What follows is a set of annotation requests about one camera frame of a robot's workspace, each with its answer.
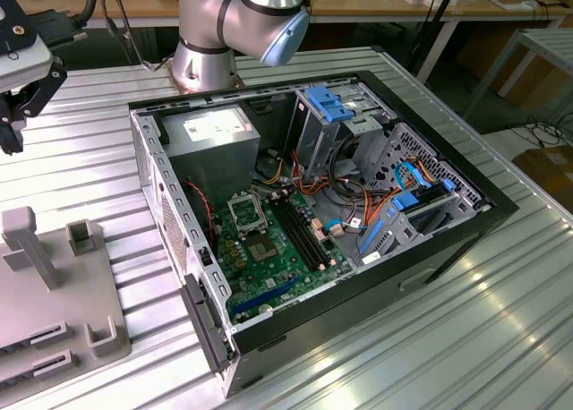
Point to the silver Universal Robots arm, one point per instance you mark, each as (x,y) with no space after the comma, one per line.
(201,56)

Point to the CPU socket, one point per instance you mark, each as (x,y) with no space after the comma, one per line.
(262,250)

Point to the long wooden desk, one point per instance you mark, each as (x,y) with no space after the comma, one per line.
(67,2)

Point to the grey parts rack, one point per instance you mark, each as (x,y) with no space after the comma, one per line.
(53,302)

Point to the black case fan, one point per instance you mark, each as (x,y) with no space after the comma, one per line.
(194,213)

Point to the grey power supply unit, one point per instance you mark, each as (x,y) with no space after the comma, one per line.
(210,173)

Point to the black expansion card latch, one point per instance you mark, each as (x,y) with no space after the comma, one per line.
(201,320)

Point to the black RAM slot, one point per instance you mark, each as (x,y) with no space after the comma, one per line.
(297,231)
(302,231)
(293,231)
(307,231)

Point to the blue expansion slot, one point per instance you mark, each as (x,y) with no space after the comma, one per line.
(268,293)

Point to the green motherboard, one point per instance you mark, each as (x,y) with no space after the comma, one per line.
(286,271)

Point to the round coin cell battery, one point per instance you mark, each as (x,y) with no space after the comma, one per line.
(266,310)

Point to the blue plastic drive latch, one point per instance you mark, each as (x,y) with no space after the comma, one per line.
(329,103)

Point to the pale blue SATA plug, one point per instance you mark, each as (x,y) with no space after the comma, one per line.
(336,228)

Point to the black open PC case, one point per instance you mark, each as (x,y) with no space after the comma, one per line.
(340,320)

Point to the blue disk carrier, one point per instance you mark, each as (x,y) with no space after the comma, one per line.
(405,201)

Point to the black stand leg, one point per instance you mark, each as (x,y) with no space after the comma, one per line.
(424,47)

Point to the grey metal disk bay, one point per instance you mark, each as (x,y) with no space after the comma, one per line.
(463,206)

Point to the large brown cardboard box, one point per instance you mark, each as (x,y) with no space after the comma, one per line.
(532,85)

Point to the small cardboard box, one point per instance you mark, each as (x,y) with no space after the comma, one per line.
(546,168)

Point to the black camera bracket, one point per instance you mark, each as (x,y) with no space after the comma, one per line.
(47,85)

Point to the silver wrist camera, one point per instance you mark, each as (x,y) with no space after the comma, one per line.
(22,67)

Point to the grey metal frame table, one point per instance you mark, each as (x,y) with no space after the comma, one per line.
(550,47)

